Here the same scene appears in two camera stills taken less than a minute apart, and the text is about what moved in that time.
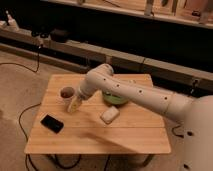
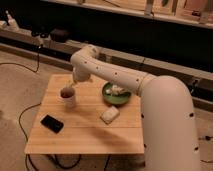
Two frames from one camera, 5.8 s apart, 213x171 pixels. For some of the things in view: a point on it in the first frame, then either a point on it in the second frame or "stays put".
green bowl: (114, 99) stays put
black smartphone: (52, 123) stays put
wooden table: (100, 124) stays put
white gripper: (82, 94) -> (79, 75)
